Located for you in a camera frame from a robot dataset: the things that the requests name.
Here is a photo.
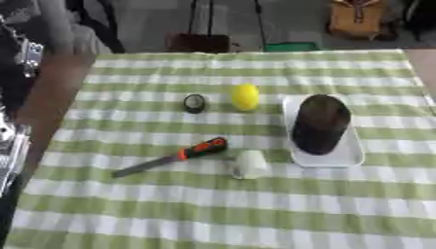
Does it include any dark brown box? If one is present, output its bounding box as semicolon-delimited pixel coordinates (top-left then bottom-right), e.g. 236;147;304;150
164;32;234;53

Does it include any black oval box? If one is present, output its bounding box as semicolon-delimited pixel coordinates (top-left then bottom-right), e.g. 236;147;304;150
289;93;353;156

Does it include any small round black object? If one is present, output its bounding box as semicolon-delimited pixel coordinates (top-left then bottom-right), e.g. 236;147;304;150
182;93;208;115

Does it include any yellow toy lemon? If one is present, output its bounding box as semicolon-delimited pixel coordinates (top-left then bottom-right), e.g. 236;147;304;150
230;83;263;112

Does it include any white cup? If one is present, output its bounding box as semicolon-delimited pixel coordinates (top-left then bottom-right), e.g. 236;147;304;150
230;149;270;180

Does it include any green flat object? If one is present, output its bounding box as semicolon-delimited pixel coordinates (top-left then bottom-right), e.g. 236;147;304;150
264;42;320;53

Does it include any black tripod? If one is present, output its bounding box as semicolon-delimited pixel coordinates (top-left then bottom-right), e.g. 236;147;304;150
185;0;270;53

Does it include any white tray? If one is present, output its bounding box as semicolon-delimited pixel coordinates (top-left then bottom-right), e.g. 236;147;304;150
280;93;367;168

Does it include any tan bag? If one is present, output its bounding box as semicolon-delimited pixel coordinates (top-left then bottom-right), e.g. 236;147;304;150
327;0;399;42

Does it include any black bag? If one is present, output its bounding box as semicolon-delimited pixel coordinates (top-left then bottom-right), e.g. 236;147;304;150
400;0;436;42

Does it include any knife with orange-black handle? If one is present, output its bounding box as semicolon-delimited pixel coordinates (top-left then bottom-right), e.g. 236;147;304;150
110;136;231;179

